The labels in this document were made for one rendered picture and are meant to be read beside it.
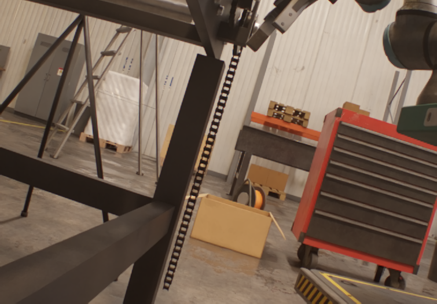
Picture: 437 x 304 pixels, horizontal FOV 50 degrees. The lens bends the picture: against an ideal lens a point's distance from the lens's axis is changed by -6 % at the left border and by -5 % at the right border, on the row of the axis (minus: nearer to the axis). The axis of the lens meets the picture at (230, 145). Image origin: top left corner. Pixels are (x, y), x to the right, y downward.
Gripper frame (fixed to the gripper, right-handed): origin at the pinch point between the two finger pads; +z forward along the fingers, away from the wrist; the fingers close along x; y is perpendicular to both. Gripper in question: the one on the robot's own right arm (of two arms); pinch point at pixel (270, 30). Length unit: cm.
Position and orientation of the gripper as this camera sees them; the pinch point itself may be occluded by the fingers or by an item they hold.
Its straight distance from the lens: 92.6
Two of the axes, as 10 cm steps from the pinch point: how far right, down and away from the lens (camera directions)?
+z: -6.0, 7.6, -2.4
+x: -3.1, 0.6, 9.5
